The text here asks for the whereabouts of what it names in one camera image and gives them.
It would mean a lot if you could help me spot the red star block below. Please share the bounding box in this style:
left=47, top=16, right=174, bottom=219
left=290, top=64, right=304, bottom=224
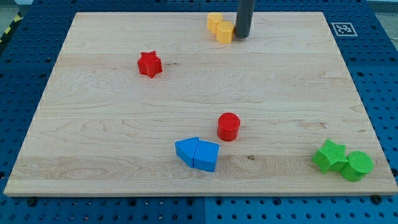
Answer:
left=137, top=50, right=162, bottom=78

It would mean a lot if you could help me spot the wooden board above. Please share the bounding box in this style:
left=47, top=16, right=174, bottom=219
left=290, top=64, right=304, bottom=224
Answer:
left=4, top=12, right=397, bottom=197

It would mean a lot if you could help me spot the yellow hexagon block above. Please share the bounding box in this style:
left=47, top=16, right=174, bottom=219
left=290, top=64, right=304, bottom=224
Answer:
left=216, top=21, right=234, bottom=44

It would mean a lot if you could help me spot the blue pentagon block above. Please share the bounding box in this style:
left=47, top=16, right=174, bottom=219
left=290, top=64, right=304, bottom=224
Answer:
left=193, top=140, right=220, bottom=172

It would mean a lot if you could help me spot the white fiducial marker tag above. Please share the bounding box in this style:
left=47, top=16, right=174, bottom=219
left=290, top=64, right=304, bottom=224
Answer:
left=331, top=22, right=358, bottom=37

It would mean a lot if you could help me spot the red cylinder block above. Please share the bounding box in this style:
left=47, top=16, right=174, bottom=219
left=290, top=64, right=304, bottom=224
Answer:
left=217, top=113, right=241, bottom=142

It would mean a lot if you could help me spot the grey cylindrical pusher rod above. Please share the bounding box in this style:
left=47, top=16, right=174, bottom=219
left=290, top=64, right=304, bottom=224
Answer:
left=234, top=0, right=256, bottom=39

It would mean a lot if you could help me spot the blue triangle block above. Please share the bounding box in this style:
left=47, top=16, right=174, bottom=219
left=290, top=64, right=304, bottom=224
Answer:
left=175, top=137, right=200, bottom=168

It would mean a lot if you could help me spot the yellow black hazard tape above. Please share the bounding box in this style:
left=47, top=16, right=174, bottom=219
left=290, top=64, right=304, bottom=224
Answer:
left=1, top=11, right=24, bottom=45

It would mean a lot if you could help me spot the green cylinder block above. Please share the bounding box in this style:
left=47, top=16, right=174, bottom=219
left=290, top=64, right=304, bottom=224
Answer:
left=340, top=151, right=374, bottom=182

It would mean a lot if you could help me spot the yellow heart block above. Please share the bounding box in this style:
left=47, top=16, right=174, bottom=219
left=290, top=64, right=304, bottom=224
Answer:
left=206, top=12, right=223, bottom=34

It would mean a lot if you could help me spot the green star block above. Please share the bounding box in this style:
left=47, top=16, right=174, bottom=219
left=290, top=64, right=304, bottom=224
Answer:
left=312, top=139, right=348, bottom=174

